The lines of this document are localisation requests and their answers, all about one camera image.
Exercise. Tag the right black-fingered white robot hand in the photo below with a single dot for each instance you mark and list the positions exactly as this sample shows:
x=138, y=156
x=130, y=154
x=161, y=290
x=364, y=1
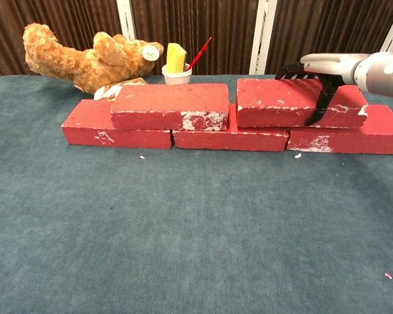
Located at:
x=330, y=65

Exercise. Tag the red brick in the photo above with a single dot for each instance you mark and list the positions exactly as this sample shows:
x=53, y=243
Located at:
x=170, y=98
x=275, y=93
x=383, y=131
x=91, y=121
x=229, y=140

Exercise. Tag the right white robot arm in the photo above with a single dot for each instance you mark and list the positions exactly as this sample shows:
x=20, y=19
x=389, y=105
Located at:
x=383, y=73

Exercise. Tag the red plastic fork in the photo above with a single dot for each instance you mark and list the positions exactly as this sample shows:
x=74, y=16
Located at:
x=199, y=52

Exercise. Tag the white paper cup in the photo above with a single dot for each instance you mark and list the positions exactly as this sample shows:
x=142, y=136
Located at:
x=177, y=78

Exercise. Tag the yellow sponge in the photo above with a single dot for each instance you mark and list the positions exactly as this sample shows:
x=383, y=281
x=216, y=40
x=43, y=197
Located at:
x=175, y=57

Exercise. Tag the blue table cloth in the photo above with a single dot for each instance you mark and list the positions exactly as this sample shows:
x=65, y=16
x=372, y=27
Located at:
x=183, y=212

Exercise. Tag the brown plush teddy bear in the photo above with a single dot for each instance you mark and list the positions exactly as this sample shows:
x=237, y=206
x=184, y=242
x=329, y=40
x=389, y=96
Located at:
x=85, y=62

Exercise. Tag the white partition post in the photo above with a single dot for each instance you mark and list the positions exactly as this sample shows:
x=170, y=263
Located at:
x=262, y=36
x=391, y=36
x=126, y=19

